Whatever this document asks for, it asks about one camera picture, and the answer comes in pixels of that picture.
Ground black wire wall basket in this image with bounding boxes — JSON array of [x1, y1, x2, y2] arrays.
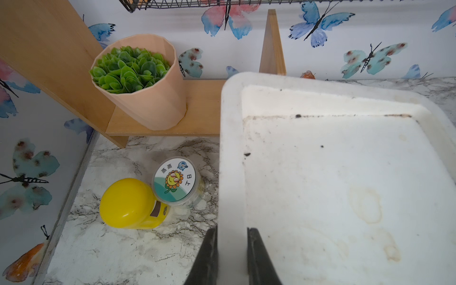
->
[[118, 0, 407, 14]]

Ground peach pot green plant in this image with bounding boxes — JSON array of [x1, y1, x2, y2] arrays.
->
[[89, 34, 186, 131]]

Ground small clear sticker jar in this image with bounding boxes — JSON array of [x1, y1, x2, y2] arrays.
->
[[152, 156, 205, 209]]

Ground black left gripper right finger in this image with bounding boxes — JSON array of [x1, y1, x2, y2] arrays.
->
[[247, 228, 282, 285]]

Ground wooden shelf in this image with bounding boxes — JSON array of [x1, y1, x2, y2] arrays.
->
[[0, 0, 287, 149]]

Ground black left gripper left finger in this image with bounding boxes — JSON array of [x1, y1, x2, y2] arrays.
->
[[184, 226, 219, 285]]

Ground white plastic drawer cabinet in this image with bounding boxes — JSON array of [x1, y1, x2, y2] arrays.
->
[[217, 72, 456, 285]]

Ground yellow cap bottle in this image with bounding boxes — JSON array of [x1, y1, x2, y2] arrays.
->
[[99, 178, 171, 229]]

